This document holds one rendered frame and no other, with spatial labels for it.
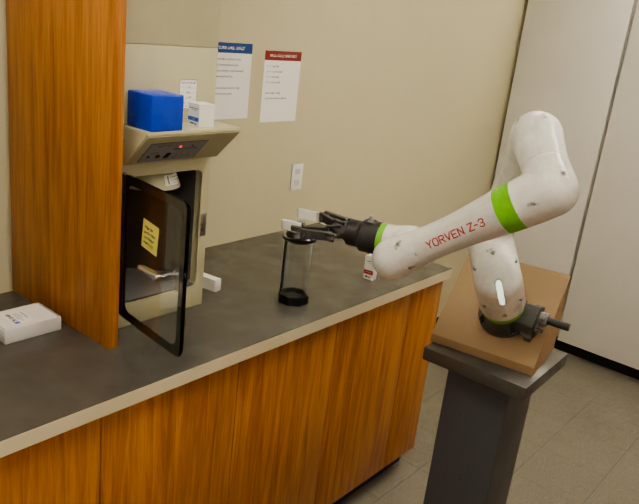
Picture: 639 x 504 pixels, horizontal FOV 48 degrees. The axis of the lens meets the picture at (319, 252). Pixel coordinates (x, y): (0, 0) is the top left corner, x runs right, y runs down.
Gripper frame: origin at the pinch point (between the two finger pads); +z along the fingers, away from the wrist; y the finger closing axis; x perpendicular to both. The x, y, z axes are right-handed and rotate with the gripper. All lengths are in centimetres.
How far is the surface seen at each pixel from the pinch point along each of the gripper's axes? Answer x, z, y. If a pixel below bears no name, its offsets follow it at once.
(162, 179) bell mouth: -11.9, 32.7, 19.2
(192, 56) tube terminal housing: -45, 28, 9
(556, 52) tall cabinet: -13, -27, -273
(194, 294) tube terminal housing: 26.1, 27.7, 13.4
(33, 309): 20, 55, 51
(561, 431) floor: 148, -79, -141
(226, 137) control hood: -24.0, 17.9, 9.2
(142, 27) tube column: -53, 32, 24
